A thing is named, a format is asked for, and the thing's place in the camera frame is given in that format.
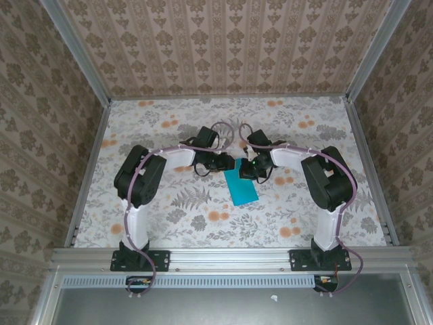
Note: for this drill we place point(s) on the small white paper scrap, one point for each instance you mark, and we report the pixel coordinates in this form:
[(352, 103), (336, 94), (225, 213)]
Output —
[(274, 298)]

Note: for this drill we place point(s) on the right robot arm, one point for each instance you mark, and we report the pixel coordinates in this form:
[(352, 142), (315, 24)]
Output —
[(328, 183)]

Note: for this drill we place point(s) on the floral patterned table cover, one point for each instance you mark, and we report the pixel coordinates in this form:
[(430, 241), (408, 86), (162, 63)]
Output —
[(257, 230)]

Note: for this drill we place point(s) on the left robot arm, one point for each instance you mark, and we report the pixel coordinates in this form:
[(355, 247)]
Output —
[(138, 179)]

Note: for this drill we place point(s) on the grey metal panel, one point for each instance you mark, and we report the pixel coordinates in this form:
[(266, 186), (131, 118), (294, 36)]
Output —
[(220, 308)]

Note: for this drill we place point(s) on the wide aluminium frame beam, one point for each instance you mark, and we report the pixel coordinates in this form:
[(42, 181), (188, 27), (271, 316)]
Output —
[(230, 259)]

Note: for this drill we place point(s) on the aluminium upright frame post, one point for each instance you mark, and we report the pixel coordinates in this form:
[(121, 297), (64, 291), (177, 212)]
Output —
[(373, 54), (78, 54)]

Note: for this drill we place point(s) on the small black controller board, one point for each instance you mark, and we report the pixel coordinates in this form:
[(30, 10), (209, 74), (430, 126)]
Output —
[(326, 282), (138, 282)]

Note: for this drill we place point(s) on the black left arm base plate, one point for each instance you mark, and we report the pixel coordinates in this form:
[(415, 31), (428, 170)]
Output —
[(162, 260)]

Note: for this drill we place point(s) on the aluminium table side rail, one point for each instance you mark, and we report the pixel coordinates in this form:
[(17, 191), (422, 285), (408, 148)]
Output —
[(98, 135), (360, 135)]

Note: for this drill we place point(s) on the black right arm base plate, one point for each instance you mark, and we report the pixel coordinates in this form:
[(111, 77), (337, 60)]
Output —
[(297, 260)]

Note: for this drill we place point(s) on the thin aluminium table rail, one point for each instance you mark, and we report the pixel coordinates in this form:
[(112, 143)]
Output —
[(230, 97)]

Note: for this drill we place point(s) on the blue square paper sheet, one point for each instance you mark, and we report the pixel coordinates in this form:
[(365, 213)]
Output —
[(242, 193)]

